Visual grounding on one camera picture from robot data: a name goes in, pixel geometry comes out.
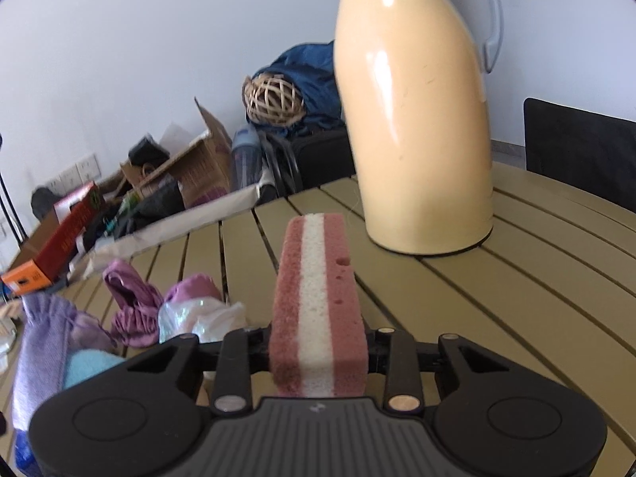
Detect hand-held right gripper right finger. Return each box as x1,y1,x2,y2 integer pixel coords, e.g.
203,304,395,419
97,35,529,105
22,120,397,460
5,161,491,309
365,327,514,415

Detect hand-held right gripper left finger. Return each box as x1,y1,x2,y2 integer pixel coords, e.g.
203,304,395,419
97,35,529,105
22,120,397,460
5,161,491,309
124,327,273,417

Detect purple satin cloth bundle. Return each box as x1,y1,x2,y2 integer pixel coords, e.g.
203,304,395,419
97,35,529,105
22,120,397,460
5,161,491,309
165,273,222,305
103,258,165,349

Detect pink white striped sponge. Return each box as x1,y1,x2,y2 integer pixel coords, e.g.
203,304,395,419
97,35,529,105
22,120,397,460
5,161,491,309
268,213,369,399

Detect purple knit bag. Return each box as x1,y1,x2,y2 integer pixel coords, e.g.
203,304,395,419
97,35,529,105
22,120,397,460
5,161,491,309
11,292,120,433

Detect clear plastic bag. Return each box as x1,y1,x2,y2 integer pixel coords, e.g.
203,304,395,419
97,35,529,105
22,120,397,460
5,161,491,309
158,298,248,343

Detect light blue fluffy cloth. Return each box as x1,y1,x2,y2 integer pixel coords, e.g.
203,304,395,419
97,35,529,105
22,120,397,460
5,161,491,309
64,349,125,389

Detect black fabric bag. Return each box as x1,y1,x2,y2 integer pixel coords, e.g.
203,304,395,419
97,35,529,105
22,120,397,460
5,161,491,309
114,179,186,239

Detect open cardboard box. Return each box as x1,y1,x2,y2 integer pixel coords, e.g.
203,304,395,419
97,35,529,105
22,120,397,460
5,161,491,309
119,97,234,209

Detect brown paper bag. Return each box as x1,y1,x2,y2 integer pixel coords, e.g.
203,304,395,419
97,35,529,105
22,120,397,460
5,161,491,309
133,161,172,197

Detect grey blue water bottle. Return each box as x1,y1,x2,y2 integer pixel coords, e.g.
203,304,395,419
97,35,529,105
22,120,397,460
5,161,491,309
231,124,262,192

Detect orange shoe box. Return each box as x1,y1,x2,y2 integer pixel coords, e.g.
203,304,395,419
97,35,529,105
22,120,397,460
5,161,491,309
0,181,105,291

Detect black suitcase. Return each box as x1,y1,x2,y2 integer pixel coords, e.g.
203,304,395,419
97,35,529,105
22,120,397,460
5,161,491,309
263,126,356,194

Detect black glossy pouch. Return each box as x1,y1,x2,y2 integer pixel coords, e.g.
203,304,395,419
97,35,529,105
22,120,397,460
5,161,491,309
128,134,170,165

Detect yellow thermos jug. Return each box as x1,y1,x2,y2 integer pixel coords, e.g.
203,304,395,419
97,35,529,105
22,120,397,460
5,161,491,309
320,0,504,258

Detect black cloth bag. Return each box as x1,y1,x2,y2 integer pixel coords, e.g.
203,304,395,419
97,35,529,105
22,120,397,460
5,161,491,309
31,185,63,219

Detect wicker ball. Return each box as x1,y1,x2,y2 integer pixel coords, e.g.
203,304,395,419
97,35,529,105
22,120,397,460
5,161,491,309
242,74,304,125

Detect black folding chair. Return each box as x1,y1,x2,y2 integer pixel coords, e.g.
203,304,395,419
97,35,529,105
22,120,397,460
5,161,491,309
524,98,636,194

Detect blue cloth bag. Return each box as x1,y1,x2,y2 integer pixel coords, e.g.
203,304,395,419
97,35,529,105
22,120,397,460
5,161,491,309
247,42,346,137

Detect white wall socket row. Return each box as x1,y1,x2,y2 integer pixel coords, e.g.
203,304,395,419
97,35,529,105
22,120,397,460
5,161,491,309
50,154,103,197

